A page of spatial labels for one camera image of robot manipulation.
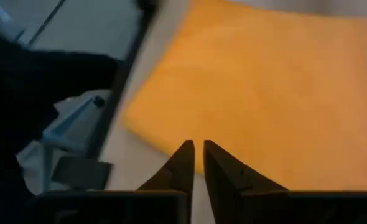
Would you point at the dark blue chair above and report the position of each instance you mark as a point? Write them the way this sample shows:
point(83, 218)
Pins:
point(31, 93)

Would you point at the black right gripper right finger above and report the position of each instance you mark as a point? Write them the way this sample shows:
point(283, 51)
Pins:
point(227, 180)

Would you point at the light grey furniture base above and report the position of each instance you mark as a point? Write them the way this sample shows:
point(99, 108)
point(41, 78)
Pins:
point(74, 124)

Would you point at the orange microfiber towel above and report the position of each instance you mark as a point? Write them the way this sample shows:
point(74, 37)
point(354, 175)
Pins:
point(264, 93)

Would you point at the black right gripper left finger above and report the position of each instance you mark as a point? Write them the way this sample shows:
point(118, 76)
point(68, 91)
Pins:
point(178, 177)

